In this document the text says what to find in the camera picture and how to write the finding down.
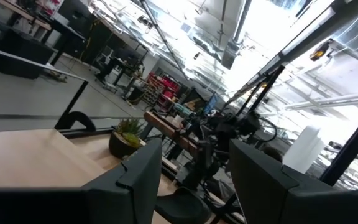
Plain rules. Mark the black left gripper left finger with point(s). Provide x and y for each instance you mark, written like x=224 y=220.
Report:
x=135 y=193

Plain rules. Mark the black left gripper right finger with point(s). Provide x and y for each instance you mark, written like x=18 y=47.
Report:
x=259 y=186

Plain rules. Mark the black metal frame shelf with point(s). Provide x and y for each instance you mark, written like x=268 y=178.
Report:
x=72 y=104

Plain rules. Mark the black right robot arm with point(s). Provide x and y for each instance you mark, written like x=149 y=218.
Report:
x=225 y=130

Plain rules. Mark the potted succulent plant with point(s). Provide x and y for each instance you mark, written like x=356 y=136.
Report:
x=126 y=143

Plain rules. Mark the white plastic block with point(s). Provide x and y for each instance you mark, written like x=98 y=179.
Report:
x=303 y=149

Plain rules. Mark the wooden workbench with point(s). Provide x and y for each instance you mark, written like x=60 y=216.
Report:
x=166 y=127

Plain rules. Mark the red storage rack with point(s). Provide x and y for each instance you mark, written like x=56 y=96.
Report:
x=166 y=87

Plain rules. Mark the black overhead rig beam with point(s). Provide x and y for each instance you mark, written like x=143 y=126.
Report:
x=306 y=34

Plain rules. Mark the black cabinet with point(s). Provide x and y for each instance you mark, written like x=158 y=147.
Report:
x=20 y=53

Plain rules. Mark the black rig frame post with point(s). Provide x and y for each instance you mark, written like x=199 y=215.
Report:
x=350 y=146

